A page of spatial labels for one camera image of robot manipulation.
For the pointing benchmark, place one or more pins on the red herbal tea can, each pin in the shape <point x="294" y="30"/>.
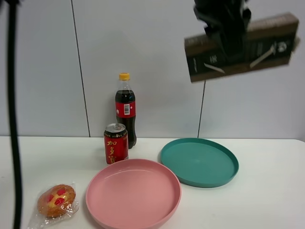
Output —
<point x="116" y="143"/>

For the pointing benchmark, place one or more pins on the cola bottle yellow cap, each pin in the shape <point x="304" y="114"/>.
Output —
<point x="125" y="105"/>

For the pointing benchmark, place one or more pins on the wrapped fruit pastry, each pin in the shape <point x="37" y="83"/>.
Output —
<point x="56" y="204"/>

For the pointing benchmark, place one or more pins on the pink plastic plate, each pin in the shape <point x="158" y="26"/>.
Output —
<point x="133" y="194"/>

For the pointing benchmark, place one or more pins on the brown rectangular box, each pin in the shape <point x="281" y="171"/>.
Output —
<point x="268" y="43"/>

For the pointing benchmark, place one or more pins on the green plastic plate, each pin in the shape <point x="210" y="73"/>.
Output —
<point x="200" y="162"/>

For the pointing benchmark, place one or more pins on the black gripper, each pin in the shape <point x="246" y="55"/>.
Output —
<point x="227" y="22"/>

